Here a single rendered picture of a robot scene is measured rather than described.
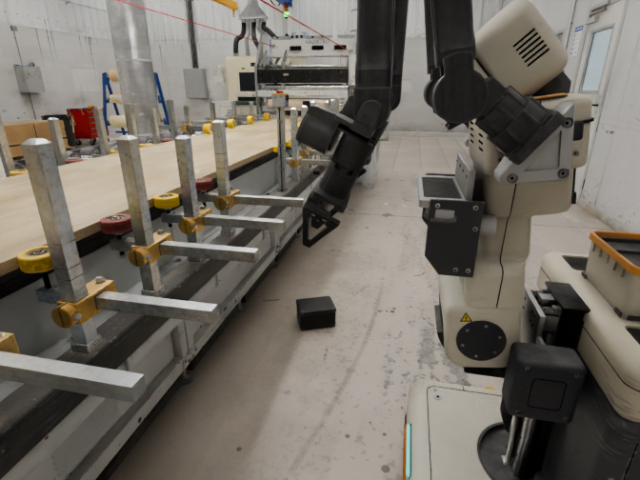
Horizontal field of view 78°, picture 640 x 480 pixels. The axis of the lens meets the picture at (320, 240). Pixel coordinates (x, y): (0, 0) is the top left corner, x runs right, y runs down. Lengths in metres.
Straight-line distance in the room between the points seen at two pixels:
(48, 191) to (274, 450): 1.17
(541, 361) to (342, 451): 0.94
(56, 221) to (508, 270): 0.91
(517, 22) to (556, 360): 0.62
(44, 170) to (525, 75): 0.88
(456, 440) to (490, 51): 1.04
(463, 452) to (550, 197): 0.77
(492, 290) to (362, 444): 0.95
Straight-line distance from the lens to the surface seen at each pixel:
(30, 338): 1.24
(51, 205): 0.92
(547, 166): 0.71
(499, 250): 0.92
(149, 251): 1.14
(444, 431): 1.38
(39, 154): 0.90
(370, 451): 1.66
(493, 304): 0.93
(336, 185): 0.69
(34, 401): 0.96
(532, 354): 0.92
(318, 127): 0.68
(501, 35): 0.81
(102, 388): 0.72
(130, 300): 0.96
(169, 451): 1.74
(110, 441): 1.61
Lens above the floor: 1.25
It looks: 21 degrees down
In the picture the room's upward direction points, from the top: straight up
